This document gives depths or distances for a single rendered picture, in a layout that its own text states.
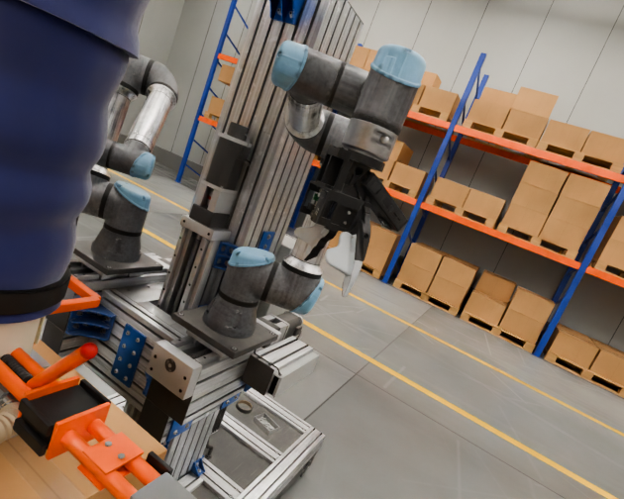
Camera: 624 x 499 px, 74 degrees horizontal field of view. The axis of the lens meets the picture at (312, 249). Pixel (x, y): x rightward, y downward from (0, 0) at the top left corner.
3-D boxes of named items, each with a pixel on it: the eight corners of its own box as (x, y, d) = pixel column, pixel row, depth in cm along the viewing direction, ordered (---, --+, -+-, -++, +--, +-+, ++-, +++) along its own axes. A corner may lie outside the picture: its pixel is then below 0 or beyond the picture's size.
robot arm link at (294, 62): (291, 102, 114) (288, 16, 65) (329, 117, 114) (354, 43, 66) (276, 143, 114) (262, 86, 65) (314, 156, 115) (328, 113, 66)
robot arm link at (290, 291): (262, 293, 123) (330, 114, 114) (310, 311, 124) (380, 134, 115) (258, 306, 111) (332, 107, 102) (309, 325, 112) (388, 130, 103)
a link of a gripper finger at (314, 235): (280, 240, 73) (307, 208, 66) (309, 248, 75) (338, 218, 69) (281, 254, 71) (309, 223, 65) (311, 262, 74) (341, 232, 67)
